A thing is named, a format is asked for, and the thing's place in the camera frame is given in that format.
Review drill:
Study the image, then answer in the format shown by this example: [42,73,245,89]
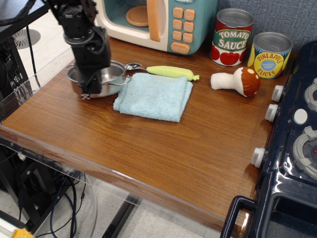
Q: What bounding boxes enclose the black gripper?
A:
[71,32,111,100]

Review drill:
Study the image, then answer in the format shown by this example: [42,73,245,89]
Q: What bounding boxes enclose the stainless steel pot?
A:
[66,60,132,99]

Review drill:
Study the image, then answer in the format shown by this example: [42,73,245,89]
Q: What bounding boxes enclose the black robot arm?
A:
[46,0,111,99]

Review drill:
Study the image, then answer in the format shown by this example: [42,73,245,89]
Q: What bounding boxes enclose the light blue folded cloth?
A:
[113,73,193,122]

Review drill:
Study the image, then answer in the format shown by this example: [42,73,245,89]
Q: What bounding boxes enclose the black desk at left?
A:
[0,0,64,100]

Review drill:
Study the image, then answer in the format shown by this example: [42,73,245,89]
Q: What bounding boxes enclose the teal toy microwave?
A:
[97,0,217,55]

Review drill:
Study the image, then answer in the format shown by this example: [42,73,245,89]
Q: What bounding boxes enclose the tomato sauce can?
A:
[210,8,255,66]

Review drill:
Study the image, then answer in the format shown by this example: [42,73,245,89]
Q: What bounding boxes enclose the plush brown mushroom toy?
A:
[211,67,261,98]

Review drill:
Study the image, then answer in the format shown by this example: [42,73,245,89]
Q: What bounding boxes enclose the yellow object at corner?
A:
[11,228,34,238]

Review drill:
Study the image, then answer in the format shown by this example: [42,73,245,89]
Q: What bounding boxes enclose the white lower stove knob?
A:
[251,148,265,168]

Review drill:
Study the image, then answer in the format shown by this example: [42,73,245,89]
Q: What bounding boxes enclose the white stove knob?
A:
[271,85,284,103]
[265,104,278,122]
[251,148,265,168]

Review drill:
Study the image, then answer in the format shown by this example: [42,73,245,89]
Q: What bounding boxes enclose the white middle stove knob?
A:
[265,104,278,122]

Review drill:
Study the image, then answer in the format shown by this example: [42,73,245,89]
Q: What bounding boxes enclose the pineapple slices can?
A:
[247,32,293,79]

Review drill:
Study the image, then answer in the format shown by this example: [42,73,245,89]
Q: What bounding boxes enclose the white upper stove knob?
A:
[271,85,284,103]

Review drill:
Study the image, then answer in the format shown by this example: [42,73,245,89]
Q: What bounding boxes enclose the dark blue toy stove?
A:
[221,41,317,238]

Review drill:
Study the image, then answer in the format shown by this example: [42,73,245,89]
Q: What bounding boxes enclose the spoon with yellow handle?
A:
[125,62,200,81]

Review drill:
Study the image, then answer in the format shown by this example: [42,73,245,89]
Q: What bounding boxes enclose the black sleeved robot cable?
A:
[0,0,38,27]

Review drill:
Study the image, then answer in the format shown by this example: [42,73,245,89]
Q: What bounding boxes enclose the blue cable under table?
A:
[49,176,77,238]

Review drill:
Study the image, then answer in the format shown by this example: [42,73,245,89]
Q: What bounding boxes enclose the black cable under table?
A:
[34,173,87,238]

